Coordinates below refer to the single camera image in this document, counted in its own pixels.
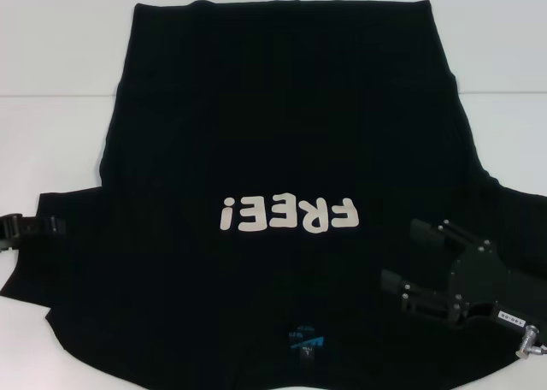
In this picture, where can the black shirt with FREE print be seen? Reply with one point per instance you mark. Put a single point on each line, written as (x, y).
(273, 129)

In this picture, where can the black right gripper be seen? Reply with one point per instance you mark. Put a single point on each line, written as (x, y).
(474, 279)

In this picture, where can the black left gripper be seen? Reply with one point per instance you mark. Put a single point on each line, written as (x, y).
(9, 232)

